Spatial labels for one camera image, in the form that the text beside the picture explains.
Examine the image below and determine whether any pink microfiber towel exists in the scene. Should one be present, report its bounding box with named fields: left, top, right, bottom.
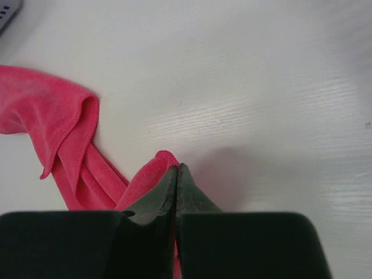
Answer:
left=1, top=66, right=178, bottom=210

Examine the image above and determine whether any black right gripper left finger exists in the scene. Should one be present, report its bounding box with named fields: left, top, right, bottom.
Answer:
left=1, top=167, right=177, bottom=278

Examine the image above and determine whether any grey device at table edge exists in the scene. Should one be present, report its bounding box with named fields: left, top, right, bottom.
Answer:
left=0, top=0, right=23, bottom=35

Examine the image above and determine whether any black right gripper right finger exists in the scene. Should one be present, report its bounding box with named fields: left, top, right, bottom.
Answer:
left=176, top=164, right=331, bottom=278

